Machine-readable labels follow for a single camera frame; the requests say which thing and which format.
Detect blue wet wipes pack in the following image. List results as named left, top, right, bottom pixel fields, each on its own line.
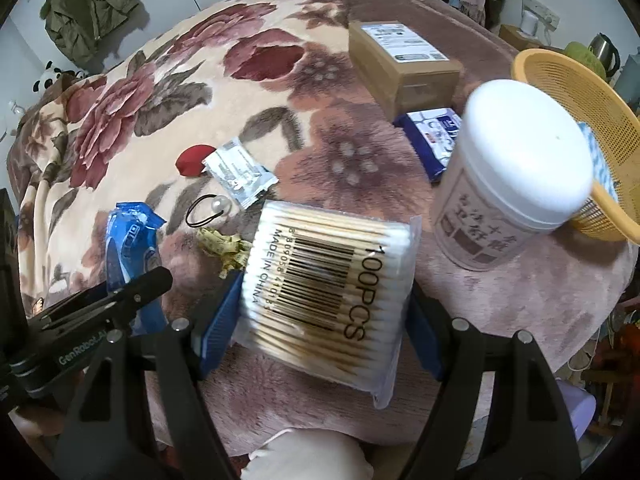
left=105, top=202, right=167, bottom=336

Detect yellow measuring tape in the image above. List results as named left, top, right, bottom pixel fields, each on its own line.
left=195, top=228, right=253, bottom=280

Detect black hair tie with pearl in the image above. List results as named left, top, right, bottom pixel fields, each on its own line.
left=184, top=192, right=234, bottom=229

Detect cotton swab pack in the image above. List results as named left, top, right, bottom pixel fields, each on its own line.
left=234, top=200, right=422, bottom=410

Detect red makeup sponge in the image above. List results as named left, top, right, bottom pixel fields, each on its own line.
left=175, top=144, right=216, bottom=178

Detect clear white sachet packet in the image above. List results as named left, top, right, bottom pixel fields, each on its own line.
left=203, top=136, right=279, bottom=209

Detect blue white striped cloth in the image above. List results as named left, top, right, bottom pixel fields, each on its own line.
left=577, top=122, right=620, bottom=203

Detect gloved hand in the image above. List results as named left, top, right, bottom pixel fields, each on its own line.
left=241, top=428, right=374, bottom=480

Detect lavender plastic stool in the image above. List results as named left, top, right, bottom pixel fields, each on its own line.
left=556, top=378, right=597, bottom=441

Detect floral plush blanket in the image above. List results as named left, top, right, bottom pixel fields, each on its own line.
left=6, top=0, right=629, bottom=456

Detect panda plush toy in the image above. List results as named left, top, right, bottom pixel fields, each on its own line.
left=32, top=60, right=86, bottom=96

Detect white lidded canister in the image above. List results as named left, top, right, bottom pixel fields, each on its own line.
left=431, top=79, right=593, bottom=271

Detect dark blue tissue pack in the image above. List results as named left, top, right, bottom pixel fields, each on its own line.
left=394, top=107, right=461, bottom=183

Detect orange plastic basket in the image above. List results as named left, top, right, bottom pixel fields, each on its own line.
left=511, top=49, right=639, bottom=245

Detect olive green jacket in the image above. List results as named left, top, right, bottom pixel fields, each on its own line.
left=39, top=0, right=140, bottom=68

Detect grey green thermos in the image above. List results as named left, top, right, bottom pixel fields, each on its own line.
left=614, top=49, right=640, bottom=112

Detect cardboard box with label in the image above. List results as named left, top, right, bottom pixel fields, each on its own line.
left=348, top=21, right=462, bottom=122

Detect green mesh food cover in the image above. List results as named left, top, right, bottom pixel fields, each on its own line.
left=562, top=41, right=606, bottom=80

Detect steel electric kettle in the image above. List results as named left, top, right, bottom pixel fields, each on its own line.
left=589, top=32, right=620, bottom=79

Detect stacked cardboard boxes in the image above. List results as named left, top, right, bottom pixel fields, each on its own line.
left=498, top=24, right=542, bottom=51

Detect white cup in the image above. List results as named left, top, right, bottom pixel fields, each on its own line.
left=520, top=9, right=539, bottom=37

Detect wall power strip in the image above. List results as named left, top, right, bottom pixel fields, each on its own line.
left=523, top=0, right=560, bottom=30

